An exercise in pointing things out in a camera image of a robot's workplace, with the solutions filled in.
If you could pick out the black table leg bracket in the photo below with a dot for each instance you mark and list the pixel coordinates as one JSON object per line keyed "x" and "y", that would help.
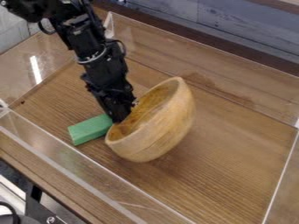
{"x": 37, "y": 210}

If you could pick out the green rectangular block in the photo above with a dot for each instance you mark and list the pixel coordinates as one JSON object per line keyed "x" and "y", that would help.
{"x": 90, "y": 129}

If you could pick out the clear acrylic enclosure wall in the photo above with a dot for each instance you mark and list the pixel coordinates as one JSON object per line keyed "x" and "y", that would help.
{"x": 218, "y": 178}

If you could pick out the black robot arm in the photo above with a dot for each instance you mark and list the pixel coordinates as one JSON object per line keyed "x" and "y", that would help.
{"x": 74, "y": 20}

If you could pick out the brown wooden bowl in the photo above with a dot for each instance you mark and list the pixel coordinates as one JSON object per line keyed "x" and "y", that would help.
{"x": 158, "y": 124}

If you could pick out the clear acrylic corner bracket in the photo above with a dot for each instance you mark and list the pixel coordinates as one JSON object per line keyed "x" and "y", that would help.
{"x": 110, "y": 26}

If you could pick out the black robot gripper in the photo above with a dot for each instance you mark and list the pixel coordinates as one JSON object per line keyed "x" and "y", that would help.
{"x": 106, "y": 78}

